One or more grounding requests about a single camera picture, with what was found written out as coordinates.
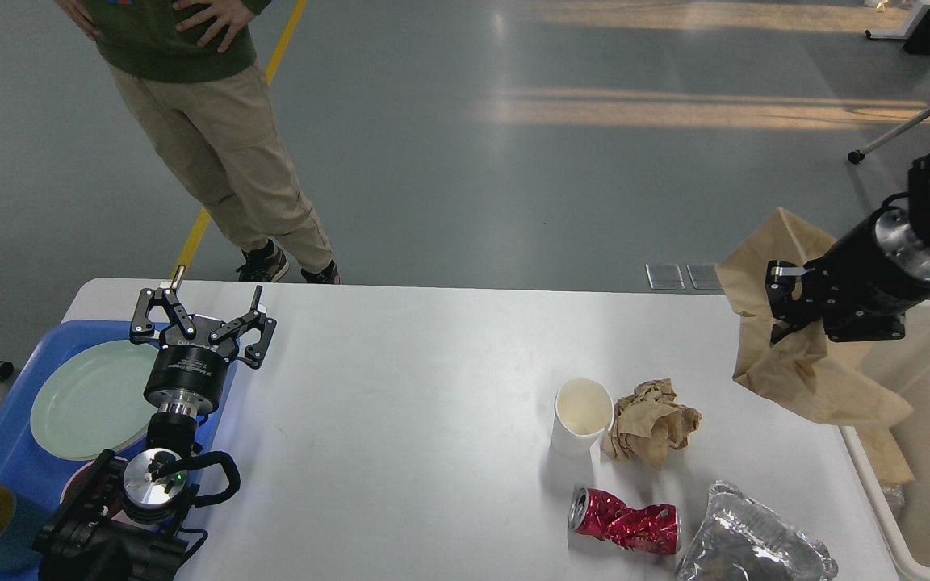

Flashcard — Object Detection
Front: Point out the blue plastic tray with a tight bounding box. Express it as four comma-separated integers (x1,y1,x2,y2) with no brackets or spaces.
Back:
0,320,216,580

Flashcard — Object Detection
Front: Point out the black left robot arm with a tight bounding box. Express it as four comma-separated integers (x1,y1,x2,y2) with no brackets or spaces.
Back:
32,265,277,580

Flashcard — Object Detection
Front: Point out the brown paper bag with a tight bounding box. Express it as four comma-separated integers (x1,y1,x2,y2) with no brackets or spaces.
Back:
716,208,915,486

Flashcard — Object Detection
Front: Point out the crushed red can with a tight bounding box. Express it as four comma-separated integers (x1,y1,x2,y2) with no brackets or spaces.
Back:
566,487,681,556

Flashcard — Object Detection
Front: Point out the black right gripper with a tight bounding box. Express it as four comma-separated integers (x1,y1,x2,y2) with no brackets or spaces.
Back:
765,206,930,345

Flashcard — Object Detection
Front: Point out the person in green sweater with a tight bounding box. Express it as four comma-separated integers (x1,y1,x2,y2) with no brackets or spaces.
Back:
57,1,341,286

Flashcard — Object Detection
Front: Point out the aluminium foil tray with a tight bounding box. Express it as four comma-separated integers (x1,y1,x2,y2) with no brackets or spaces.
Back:
674,479,839,580

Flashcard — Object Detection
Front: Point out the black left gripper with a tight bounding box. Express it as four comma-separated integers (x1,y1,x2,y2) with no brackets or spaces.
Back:
129,265,278,414

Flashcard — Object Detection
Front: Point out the brown paper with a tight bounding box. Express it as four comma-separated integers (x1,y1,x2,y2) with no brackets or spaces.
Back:
601,378,702,470

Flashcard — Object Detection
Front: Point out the mint green plate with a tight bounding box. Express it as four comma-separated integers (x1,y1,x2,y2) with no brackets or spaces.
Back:
30,340,157,442

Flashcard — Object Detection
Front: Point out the white paper cup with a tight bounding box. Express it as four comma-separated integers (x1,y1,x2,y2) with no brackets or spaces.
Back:
551,378,614,457

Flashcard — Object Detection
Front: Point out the pink mug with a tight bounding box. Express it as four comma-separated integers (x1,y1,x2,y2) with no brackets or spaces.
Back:
57,456,132,525

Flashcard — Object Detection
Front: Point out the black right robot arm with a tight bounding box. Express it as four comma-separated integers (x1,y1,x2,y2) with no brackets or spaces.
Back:
764,153,930,345

